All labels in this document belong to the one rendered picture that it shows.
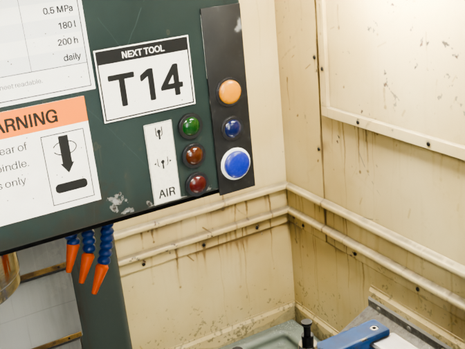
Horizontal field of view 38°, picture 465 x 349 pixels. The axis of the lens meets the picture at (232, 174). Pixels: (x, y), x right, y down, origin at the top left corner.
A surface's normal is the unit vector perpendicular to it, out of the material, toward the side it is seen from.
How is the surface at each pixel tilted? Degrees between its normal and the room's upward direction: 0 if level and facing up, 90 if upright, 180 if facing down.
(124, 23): 90
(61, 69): 90
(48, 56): 90
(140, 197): 90
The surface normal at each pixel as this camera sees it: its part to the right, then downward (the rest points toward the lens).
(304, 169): -0.87, 0.24
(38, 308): 0.49, 0.27
